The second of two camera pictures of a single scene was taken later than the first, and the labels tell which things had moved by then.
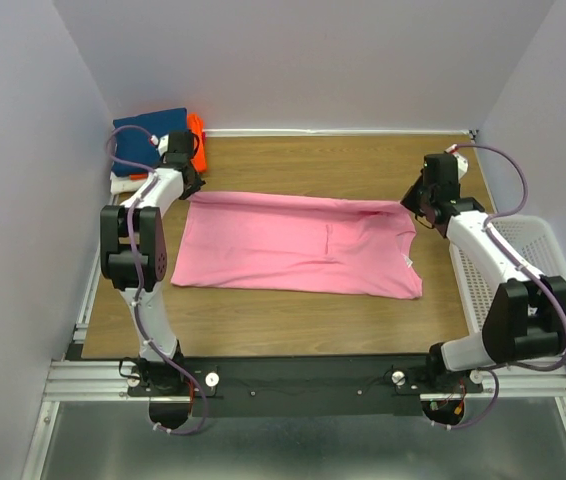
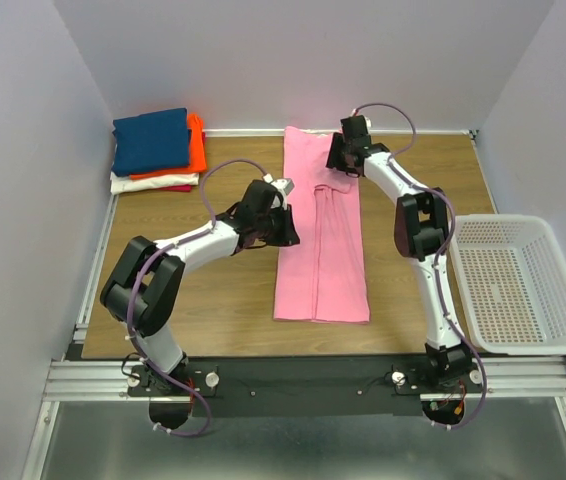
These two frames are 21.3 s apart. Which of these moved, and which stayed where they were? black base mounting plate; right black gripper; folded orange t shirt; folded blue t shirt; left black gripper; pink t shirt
Moved: left black gripper; right black gripper; pink t shirt
Stayed: black base mounting plate; folded blue t shirt; folded orange t shirt
